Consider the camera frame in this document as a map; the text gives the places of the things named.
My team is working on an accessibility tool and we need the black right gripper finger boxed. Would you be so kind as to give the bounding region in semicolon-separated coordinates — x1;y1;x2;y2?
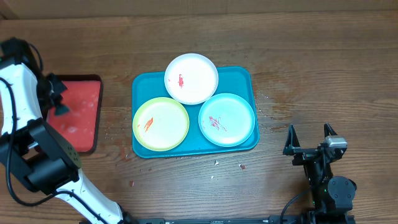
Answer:
323;123;337;137
283;124;300;155

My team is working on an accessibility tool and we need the green and tan sponge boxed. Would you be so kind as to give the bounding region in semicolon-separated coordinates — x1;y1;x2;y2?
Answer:
54;104;70;116

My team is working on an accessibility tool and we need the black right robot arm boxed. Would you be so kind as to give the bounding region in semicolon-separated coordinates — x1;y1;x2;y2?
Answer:
279;123;357;224

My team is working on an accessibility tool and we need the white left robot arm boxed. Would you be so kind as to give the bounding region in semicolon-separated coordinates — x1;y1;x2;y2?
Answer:
1;37;137;223

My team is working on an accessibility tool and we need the dark red water tray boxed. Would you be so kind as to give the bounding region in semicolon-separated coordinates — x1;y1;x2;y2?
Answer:
46;74;103;154

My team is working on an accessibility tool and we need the blue plastic tray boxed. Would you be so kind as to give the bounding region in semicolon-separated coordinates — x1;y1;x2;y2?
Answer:
132;66;260;159

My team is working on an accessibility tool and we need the light blue plate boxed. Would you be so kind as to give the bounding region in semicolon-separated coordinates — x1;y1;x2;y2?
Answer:
198;93;255;147

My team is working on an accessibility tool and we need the cardboard back panel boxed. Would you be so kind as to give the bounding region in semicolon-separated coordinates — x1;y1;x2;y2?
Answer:
1;0;397;20

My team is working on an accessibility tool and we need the yellow-green plate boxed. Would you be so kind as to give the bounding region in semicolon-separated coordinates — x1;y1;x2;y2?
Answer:
132;97;190;152

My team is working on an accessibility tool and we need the white plate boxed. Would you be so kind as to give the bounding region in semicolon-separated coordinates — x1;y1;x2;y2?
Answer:
164;53;219;105

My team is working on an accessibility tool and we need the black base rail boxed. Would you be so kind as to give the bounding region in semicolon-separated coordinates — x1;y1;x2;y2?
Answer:
79;214;356;224

